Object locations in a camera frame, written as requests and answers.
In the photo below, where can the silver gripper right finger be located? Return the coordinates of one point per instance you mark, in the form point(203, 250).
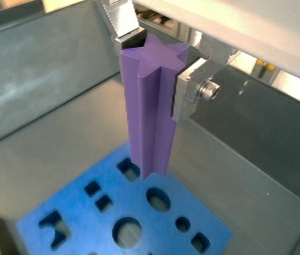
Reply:
point(193, 81)

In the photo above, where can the blue shape-sorting board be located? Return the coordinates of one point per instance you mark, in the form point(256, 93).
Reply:
point(111, 213)

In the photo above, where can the purple star-shaped prism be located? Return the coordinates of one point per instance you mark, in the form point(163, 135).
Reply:
point(149, 70)

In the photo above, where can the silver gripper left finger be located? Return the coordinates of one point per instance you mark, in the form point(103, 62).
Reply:
point(119, 16)

